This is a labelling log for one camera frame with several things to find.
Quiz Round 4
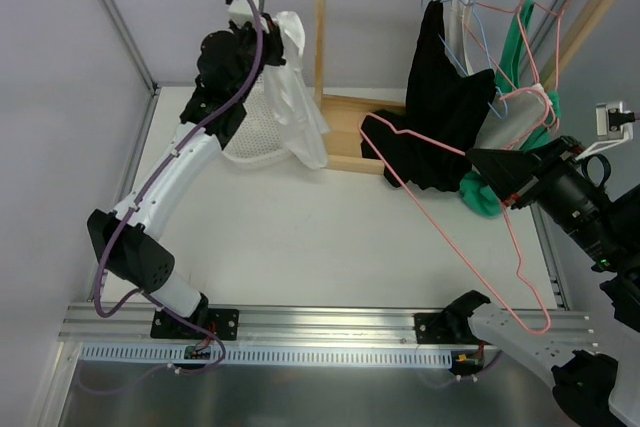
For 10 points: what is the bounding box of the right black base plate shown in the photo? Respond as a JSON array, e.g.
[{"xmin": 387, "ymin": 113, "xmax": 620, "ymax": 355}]
[{"xmin": 413, "ymin": 309, "xmax": 482, "ymax": 345}]

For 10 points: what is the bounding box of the white perforated plastic basket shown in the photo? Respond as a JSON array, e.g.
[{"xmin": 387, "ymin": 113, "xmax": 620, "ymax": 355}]
[{"xmin": 223, "ymin": 77, "xmax": 290, "ymax": 169}]

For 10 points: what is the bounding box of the cream tank top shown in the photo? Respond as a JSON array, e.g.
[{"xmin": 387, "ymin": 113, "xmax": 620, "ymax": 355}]
[{"xmin": 443, "ymin": 0, "xmax": 551, "ymax": 149}]

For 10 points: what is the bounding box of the white tank top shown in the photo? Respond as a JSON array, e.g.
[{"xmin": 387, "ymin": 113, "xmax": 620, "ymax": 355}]
[{"xmin": 263, "ymin": 11, "xmax": 330, "ymax": 170}]

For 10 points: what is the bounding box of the black tank top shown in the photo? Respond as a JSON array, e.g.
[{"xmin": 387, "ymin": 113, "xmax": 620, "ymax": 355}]
[{"xmin": 360, "ymin": 1, "xmax": 496, "ymax": 192}]

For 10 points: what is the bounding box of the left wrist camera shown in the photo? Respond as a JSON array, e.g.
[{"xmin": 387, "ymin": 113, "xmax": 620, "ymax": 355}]
[{"xmin": 225, "ymin": 0, "xmax": 265, "ymax": 28}]

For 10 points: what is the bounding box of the aluminium mounting rail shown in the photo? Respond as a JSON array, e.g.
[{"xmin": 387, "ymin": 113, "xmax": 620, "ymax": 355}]
[{"xmin": 58, "ymin": 304, "xmax": 600, "ymax": 348}]

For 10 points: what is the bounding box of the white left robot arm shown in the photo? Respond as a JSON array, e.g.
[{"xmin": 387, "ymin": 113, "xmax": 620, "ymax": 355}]
[{"xmin": 87, "ymin": 15, "xmax": 285, "ymax": 338}]

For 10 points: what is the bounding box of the blue wire hanger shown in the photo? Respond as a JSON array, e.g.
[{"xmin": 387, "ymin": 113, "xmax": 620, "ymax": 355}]
[{"xmin": 421, "ymin": 0, "xmax": 509, "ymax": 119}]

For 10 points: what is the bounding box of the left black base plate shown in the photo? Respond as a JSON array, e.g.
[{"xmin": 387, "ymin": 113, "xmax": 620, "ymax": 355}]
[{"xmin": 150, "ymin": 306, "xmax": 239, "ymax": 341}]

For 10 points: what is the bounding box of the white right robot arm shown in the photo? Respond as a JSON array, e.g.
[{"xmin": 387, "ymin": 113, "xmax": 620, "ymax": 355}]
[{"xmin": 439, "ymin": 136, "xmax": 639, "ymax": 426}]

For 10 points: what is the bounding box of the green tank top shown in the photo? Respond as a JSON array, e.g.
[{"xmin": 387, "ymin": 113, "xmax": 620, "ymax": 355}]
[{"xmin": 458, "ymin": 0, "xmax": 564, "ymax": 219}]

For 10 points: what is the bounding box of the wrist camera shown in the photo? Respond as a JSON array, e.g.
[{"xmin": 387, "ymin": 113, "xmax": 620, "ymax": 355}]
[
  {"xmin": 578, "ymin": 101, "xmax": 639, "ymax": 160},
  {"xmin": 225, "ymin": 0, "xmax": 265, "ymax": 28}
]

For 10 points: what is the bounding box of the white slotted cable duct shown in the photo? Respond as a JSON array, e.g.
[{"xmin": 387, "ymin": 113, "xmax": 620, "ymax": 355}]
[{"xmin": 79, "ymin": 343, "xmax": 453, "ymax": 369}]

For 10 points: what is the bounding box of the pink wire hanger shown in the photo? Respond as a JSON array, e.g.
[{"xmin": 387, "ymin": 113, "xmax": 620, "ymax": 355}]
[{"xmin": 357, "ymin": 110, "xmax": 552, "ymax": 334}]

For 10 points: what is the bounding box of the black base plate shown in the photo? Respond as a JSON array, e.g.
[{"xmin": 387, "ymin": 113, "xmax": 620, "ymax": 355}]
[
  {"xmin": 150, "ymin": 306, "xmax": 239, "ymax": 341},
  {"xmin": 413, "ymin": 309, "xmax": 482, "ymax": 345}
]

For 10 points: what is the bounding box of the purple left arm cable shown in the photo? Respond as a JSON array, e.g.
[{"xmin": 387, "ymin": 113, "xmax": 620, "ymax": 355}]
[{"xmin": 92, "ymin": 0, "xmax": 274, "ymax": 373}]

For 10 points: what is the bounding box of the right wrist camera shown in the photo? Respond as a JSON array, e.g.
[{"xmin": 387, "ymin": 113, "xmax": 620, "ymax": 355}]
[{"xmin": 578, "ymin": 101, "xmax": 639, "ymax": 160}]

